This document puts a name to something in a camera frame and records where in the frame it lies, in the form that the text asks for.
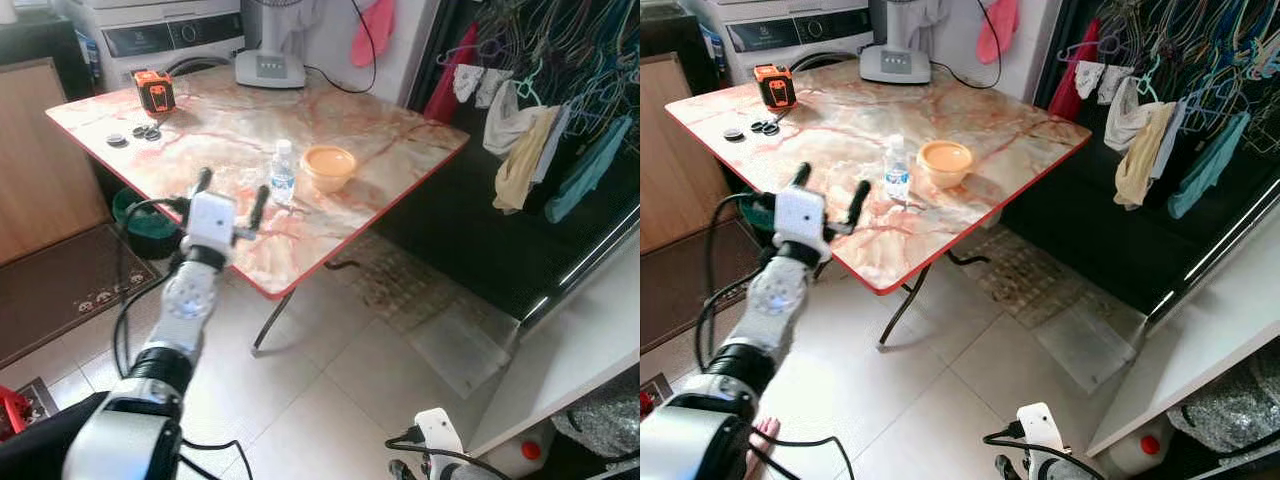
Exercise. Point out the black robot torso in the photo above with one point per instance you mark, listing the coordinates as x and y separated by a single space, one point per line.
40 450

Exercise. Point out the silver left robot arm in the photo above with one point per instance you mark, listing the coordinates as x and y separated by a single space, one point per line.
775 300
185 300

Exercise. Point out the green plastic bucket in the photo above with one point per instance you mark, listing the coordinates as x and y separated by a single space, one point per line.
145 235
760 228

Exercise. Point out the clothes hanger bundle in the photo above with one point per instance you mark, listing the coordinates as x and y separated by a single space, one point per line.
560 50
1190 45

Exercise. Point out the clear water bottle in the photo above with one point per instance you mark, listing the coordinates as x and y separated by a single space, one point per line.
897 170
283 175

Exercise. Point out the white washing machine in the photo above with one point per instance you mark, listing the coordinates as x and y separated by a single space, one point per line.
170 35
790 30

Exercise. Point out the beige hanging garment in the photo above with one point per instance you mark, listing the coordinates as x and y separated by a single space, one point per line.
1145 160
525 165

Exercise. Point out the patterned floor mat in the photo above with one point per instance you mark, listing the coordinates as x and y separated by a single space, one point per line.
1015 270
390 280

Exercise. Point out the orange plastic bowl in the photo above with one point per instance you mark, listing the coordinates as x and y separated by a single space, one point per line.
328 168
945 160

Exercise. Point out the teal hanging garment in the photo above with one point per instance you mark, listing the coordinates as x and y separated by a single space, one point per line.
590 170
1210 165

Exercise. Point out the orange black laser level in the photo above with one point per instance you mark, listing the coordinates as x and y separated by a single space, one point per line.
775 85
154 92

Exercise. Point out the white fan base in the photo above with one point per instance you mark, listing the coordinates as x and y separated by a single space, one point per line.
895 62
270 65

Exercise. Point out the bare human foot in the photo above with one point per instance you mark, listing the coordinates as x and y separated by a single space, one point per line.
765 445

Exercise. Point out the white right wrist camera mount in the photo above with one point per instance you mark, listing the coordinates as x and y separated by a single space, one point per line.
440 435
1040 432

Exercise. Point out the black glossy cabinet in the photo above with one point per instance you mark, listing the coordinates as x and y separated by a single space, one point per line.
470 230
1090 225

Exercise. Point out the light wooden cabinet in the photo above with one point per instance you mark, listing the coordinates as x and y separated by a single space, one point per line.
45 160
665 150

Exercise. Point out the white jug red cap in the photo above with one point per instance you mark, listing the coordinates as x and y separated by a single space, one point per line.
1145 448
525 452

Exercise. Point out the red hanging cloth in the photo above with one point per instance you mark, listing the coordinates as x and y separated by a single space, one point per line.
450 80
1072 75

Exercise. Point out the white lace garment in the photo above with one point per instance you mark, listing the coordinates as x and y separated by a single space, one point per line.
467 82
1088 78

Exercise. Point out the pink hanging item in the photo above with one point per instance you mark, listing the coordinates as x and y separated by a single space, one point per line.
375 30
997 28

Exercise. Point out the brown door mat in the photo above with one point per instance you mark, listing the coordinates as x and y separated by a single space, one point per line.
60 290
680 290

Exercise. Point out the white hanging garment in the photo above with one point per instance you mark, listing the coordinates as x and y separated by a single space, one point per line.
505 120
1128 115

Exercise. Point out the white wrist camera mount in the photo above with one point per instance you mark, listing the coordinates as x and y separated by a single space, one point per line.
210 220
440 435
1040 432
800 215

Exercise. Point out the marble top folding table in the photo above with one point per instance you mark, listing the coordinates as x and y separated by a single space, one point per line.
230 130
880 140

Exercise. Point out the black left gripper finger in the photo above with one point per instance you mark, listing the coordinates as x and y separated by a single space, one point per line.
202 180
800 175
858 200
260 205

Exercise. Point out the silver bubble wrap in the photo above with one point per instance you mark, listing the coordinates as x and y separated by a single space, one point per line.
600 415
1230 410

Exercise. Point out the red plastic item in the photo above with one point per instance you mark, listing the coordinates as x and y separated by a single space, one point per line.
12 415
646 402

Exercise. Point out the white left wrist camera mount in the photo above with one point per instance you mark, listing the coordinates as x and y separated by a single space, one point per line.
800 215
210 220

